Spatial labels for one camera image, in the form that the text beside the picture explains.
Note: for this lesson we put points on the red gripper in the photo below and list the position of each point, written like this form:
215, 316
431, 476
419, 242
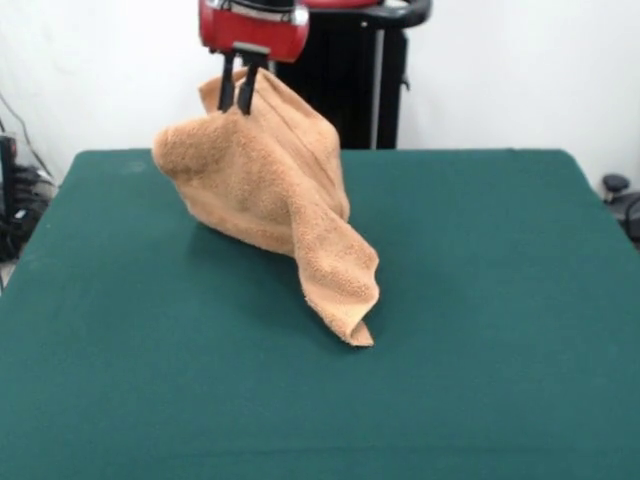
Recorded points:
255, 35

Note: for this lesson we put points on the orange terry towel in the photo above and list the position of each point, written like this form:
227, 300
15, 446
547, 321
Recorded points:
260, 175

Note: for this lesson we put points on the black equipment box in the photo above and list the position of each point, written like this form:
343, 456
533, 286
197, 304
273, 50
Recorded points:
7, 170

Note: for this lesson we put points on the dark green table cloth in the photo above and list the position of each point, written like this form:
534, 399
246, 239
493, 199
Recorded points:
100, 360

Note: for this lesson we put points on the black office chair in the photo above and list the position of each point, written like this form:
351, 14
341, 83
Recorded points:
622, 200

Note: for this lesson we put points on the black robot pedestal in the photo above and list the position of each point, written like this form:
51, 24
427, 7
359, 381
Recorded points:
360, 75

